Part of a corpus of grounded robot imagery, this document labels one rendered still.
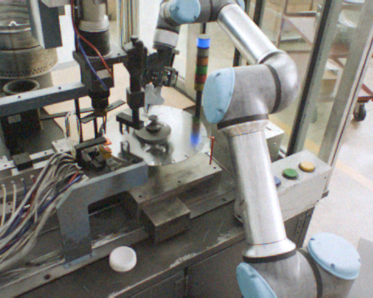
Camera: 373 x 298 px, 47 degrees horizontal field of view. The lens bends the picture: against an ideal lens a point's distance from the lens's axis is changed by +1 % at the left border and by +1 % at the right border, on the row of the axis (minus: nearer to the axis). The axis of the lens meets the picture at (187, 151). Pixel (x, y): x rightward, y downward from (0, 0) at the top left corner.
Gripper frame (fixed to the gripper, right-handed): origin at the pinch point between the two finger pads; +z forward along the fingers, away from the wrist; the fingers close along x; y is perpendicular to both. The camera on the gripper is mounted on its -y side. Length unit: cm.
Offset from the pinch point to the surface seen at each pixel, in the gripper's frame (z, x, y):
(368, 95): -42, 236, 0
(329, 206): 34, 151, 18
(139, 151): 11.9, -9.5, 9.9
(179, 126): 3.0, 6.3, 10.0
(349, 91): -18, 23, 53
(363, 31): -32, 15, 55
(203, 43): -25.0, 13.8, 6.1
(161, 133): 6.0, -1.4, 9.7
